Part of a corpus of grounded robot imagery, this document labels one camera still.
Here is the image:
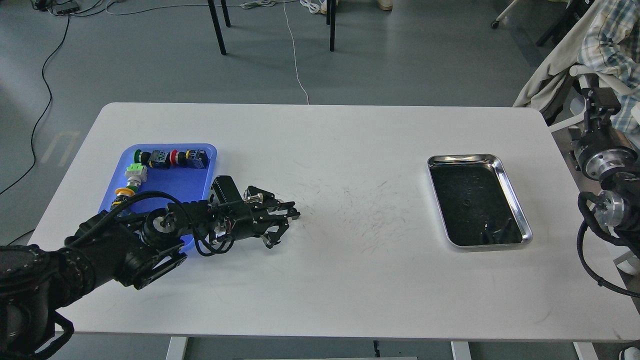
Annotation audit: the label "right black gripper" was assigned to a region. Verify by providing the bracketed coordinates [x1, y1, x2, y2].
[567, 87, 638, 181]

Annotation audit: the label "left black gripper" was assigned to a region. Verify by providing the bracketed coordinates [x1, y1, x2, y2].
[220, 186, 301, 249]

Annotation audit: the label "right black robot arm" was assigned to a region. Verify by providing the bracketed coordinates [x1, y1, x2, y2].
[570, 87, 640, 298]

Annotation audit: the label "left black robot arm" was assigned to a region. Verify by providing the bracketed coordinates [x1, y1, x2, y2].
[0, 175, 300, 360]

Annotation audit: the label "beige cloth on chair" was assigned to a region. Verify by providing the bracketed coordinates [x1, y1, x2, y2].
[512, 0, 603, 126]

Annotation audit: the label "plaid shirt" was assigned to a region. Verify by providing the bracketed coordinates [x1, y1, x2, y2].
[577, 0, 640, 135]

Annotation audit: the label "blue plastic tray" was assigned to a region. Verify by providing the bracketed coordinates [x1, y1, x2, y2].
[97, 143, 218, 253]

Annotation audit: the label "silver metal tray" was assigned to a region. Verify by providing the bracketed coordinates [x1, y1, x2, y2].
[426, 153, 533, 251]

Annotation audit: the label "black table legs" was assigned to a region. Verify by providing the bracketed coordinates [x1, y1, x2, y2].
[207, 0, 337, 56]

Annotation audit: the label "red push button switch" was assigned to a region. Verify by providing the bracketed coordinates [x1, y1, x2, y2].
[169, 149, 210, 169]

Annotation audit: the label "green push button switch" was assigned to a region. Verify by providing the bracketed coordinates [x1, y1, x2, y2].
[133, 149, 171, 169]

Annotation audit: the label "light green button switch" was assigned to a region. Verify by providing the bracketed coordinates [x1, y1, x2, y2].
[125, 162, 147, 188]

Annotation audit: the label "white floor cable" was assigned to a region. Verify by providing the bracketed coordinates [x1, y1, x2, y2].
[105, 0, 321, 105]

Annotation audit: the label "yellow push button switch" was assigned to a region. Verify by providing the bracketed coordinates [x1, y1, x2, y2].
[110, 186, 138, 210]

